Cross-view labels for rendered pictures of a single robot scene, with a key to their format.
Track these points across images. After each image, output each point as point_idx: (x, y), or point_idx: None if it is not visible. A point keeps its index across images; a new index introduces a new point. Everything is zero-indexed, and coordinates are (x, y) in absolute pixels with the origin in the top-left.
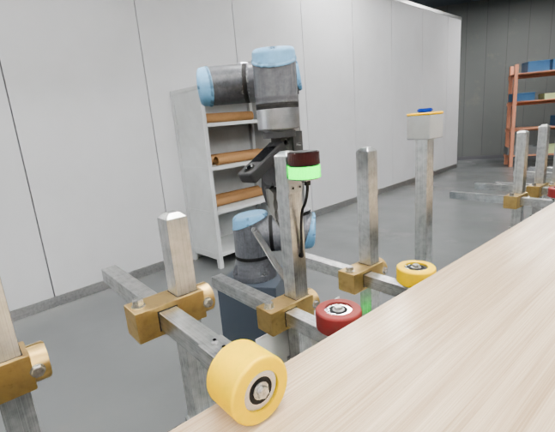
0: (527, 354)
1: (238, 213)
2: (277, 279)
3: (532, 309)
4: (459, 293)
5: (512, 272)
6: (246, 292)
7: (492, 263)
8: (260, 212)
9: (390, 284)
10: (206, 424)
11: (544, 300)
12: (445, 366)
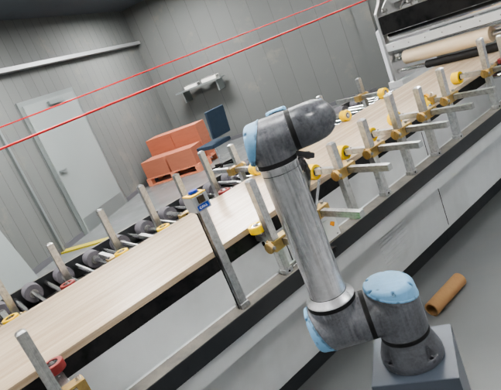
0: (249, 206)
1: (406, 282)
2: (377, 349)
3: (235, 219)
4: (249, 219)
5: (221, 234)
6: (337, 208)
7: (223, 237)
8: (372, 284)
9: None
10: (324, 174)
11: (227, 224)
12: (270, 198)
